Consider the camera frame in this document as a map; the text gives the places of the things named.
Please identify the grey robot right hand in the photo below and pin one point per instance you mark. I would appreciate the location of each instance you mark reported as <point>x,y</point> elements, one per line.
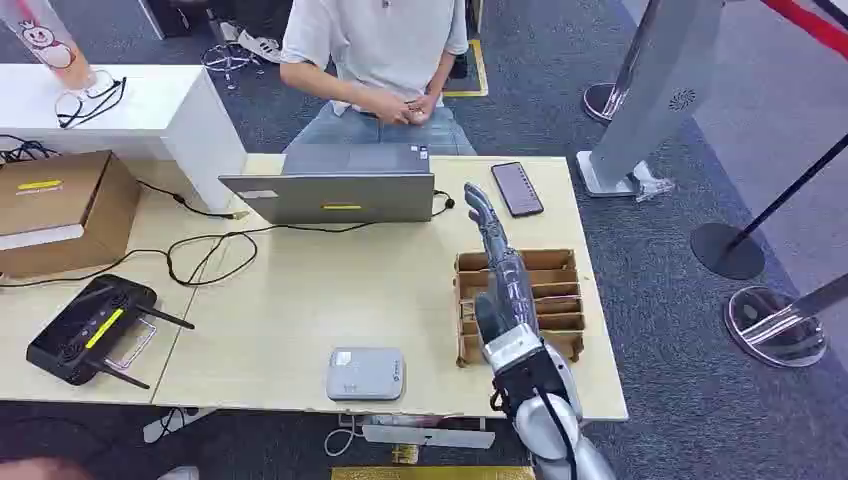
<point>507,291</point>

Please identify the person's left hand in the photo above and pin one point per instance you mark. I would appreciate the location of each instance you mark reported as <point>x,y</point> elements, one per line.
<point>424,107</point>

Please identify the person's right hand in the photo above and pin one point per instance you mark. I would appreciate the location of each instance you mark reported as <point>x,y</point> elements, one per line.
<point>391,107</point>

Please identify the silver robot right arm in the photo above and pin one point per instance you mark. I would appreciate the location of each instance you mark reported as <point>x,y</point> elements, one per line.
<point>550,424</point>

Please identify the wooden card box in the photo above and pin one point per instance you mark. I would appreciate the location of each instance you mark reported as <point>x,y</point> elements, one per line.
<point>563,281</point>

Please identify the person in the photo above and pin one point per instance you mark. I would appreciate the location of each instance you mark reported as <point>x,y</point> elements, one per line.
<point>378,40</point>

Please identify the grey laptop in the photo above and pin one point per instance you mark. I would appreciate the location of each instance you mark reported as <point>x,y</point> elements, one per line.
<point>344,189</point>

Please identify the black smartphone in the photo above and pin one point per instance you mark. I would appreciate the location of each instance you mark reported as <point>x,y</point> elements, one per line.
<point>517,189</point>

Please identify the small white router box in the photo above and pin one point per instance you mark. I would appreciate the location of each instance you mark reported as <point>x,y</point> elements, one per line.
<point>364,374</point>

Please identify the white power strip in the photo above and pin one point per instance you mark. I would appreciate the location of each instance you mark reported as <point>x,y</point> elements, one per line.
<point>424,436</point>

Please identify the chrome chair base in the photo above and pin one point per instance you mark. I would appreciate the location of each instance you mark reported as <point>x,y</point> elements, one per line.
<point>228,61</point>

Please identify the gold floor strip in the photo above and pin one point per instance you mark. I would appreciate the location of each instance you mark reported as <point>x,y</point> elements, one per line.
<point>430,474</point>

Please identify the pale wooden desk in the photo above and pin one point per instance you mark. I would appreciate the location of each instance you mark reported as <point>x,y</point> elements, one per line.
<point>298,311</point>
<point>26,311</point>

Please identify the white counter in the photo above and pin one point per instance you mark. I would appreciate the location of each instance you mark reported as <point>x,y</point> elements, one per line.
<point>159,106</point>

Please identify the grey kiosk stand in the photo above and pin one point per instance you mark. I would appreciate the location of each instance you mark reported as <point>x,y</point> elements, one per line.
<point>656,86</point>

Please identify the brown cardboard box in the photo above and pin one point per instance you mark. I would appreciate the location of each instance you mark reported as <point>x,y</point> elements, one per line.
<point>60,199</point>

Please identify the orange cartoon banner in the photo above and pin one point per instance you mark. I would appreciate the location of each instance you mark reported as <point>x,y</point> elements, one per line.
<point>50,46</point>

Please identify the black router with antennas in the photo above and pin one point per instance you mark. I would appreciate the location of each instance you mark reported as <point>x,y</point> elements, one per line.
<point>79,331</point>

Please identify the red barrier belt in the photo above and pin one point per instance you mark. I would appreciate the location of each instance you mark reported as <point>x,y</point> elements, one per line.
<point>811,25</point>

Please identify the yellow floor tape frame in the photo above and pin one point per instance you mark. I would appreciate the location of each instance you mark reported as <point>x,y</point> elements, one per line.
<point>482,69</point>

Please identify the chrome stanchion post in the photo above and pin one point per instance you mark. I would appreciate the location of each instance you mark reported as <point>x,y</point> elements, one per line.
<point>775,324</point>
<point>599,102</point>

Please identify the black stanchion post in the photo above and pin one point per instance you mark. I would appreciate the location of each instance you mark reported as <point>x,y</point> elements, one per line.
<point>727,252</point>

